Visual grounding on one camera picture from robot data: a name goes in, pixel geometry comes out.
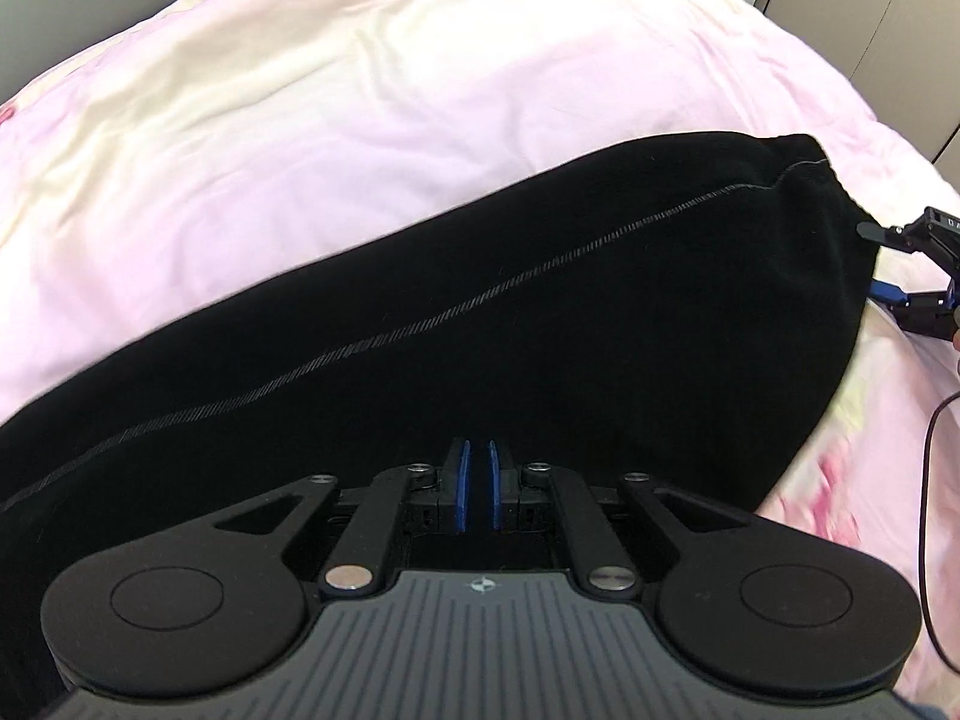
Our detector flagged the beige wardrobe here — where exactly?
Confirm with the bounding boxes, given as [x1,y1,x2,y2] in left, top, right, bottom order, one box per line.
[747,0,958,182]

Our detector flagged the pink floral bed sheet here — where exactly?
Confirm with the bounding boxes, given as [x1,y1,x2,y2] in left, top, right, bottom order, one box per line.
[0,0,960,720]

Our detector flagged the black pants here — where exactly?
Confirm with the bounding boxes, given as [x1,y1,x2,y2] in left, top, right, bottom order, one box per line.
[2,132,877,718]

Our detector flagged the black cable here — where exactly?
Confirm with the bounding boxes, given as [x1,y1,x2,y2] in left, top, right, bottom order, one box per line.
[917,395,960,673]

